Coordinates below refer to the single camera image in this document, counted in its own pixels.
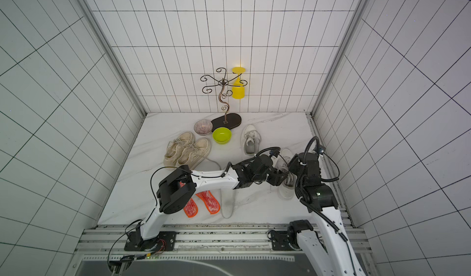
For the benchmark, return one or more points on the white insole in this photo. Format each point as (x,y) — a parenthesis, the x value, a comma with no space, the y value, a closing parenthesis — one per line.
(228,202)

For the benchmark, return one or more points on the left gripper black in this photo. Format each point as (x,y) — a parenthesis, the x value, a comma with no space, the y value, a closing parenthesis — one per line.
(277,179)

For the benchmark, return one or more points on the white sneaker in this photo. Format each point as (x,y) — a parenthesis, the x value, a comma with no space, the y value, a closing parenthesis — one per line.
(286,188)
(251,140)

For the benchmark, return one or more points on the red insole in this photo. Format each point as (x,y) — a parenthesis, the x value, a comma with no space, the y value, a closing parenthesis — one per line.
(212,205)
(191,208)

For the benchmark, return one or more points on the yellow plastic goblet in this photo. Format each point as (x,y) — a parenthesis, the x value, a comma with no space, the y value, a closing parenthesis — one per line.
(238,86)

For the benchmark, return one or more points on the beige lace sneaker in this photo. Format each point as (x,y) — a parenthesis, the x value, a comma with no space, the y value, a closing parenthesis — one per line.
(176,147)
(195,153)

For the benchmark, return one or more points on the green plastic bowl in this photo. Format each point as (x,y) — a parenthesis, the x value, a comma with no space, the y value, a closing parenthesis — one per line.
(222,135)

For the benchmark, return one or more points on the aluminium mounting rail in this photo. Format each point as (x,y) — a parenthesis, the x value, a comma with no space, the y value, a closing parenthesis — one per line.
(259,238)

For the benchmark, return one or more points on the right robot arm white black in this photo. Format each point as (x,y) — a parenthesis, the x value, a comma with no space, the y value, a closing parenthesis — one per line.
(327,247)

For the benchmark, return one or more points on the pink glass bowl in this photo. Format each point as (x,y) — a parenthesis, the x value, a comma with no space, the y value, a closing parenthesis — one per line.
(203,127)

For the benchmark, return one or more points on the ornate metal cup stand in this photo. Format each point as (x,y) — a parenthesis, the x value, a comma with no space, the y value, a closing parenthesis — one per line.
(228,120)

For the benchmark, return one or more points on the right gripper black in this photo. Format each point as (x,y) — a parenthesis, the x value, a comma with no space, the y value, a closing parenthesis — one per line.
(298,167)

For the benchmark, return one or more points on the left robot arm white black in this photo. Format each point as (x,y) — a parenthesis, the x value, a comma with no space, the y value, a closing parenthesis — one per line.
(179,187)

